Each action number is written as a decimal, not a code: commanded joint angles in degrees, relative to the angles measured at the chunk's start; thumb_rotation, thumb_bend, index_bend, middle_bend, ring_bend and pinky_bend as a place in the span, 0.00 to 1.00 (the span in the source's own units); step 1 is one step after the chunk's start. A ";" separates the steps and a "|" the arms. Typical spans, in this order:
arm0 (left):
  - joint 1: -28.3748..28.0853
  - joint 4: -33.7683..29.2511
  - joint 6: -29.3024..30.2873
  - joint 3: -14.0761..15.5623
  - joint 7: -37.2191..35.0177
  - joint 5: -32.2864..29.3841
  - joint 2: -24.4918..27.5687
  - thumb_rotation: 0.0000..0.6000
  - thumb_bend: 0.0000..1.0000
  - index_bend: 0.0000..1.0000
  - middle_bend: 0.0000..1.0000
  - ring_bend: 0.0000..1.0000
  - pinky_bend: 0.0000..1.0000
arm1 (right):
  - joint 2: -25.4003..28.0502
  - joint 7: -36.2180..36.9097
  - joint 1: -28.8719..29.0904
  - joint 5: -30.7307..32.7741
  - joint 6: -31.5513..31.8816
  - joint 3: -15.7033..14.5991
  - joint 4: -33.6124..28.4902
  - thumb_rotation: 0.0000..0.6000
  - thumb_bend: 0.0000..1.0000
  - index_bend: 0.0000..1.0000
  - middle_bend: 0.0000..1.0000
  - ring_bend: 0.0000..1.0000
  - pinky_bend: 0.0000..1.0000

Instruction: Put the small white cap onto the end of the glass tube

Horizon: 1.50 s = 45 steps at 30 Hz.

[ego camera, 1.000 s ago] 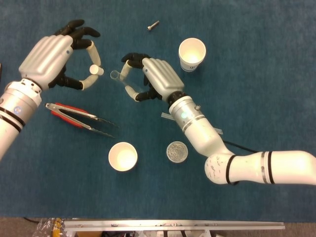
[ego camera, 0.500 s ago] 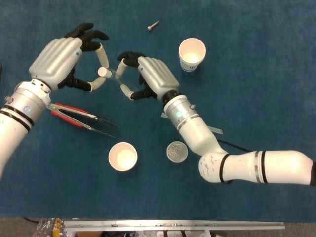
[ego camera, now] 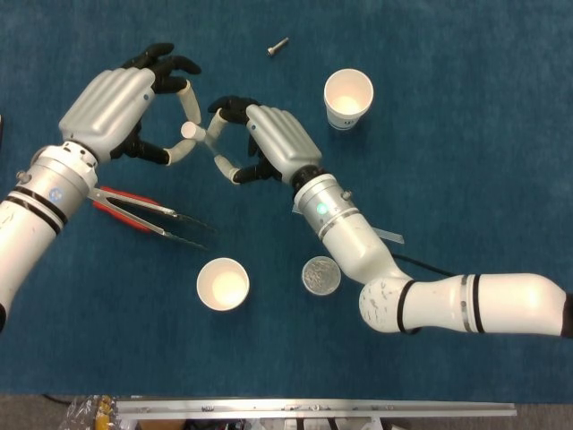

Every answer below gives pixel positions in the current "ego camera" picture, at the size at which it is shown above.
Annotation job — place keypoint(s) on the white paper cup trident logo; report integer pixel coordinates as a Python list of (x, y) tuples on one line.
[(348, 96)]

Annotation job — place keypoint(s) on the aluminium frame rail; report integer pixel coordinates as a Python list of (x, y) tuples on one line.
[(313, 410)]

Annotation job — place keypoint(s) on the small metal bolt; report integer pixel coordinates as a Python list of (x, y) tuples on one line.
[(277, 46)]

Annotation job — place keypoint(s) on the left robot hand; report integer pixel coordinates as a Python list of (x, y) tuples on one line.
[(107, 107)]

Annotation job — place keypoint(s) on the teal felt table mat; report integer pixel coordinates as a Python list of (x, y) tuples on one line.
[(89, 349)]

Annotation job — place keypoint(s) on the small white stopper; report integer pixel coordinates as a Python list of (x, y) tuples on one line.
[(189, 130)]

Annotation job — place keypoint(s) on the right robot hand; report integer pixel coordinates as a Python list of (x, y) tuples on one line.
[(282, 139)]

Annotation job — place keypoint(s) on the clear flat plastic strip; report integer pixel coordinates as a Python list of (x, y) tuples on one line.
[(391, 236)]

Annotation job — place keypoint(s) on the crumpled clear plastic bag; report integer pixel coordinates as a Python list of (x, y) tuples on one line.
[(82, 412)]

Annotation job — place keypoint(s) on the white paper cup blue logo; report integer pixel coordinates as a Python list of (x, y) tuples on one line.
[(223, 283)]

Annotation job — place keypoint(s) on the round tin of paper clips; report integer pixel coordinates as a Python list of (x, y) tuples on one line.
[(318, 277)]

